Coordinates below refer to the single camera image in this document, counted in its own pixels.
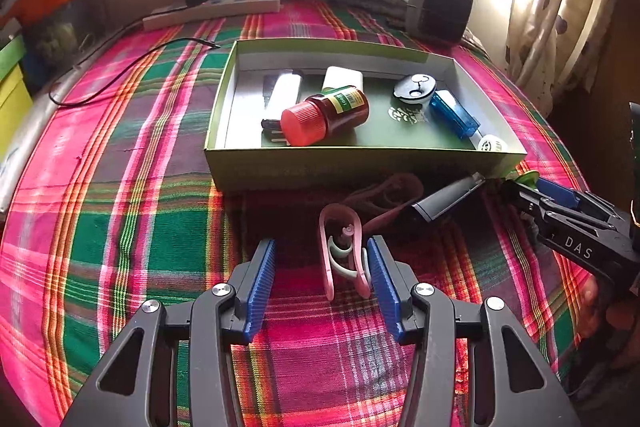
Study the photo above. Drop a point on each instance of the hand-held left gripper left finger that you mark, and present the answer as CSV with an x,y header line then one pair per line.
x,y
260,287

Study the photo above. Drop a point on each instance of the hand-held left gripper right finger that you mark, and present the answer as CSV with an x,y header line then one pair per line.
x,y
382,287

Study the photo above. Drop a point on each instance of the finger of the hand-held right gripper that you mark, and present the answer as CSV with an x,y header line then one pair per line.
x,y
520,199
557,193

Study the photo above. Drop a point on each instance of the pink hair claw clip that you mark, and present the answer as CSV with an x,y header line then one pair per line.
x,y
327,247

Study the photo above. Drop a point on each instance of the blue translucent usb device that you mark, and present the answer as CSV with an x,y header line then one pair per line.
x,y
452,114

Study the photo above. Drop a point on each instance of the green cardboard box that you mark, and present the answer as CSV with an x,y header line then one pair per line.
x,y
350,167

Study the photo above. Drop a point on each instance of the black round metal disc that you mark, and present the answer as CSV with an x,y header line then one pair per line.
x,y
412,89

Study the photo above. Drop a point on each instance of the person's right hand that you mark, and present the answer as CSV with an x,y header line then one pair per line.
x,y
592,302

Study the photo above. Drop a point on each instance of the small white cylinder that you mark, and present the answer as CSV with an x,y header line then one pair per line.
x,y
492,144

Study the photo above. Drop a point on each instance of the plaid blanket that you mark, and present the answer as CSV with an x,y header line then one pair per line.
x,y
125,207

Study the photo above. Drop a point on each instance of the beige patterned pillow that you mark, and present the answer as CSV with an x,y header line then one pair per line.
x,y
480,43

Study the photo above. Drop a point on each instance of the brown bottle with red cap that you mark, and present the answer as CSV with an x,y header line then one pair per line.
x,y
305,124

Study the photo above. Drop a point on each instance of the heart print curtain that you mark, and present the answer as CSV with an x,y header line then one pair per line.
x,y
555,7

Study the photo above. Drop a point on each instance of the white rectangular device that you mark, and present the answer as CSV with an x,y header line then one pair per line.
x,y
285,94

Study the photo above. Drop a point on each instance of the black grey speaker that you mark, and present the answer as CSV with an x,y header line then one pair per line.
x,y
440,9

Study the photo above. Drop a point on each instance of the white rectangular block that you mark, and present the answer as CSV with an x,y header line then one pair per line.
x,y
342,79

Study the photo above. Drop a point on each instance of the white power strip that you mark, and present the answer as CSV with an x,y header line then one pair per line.
x,y
215,9

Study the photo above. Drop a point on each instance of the green and yellow storage box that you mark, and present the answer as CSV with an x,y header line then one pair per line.
x,y
12,92

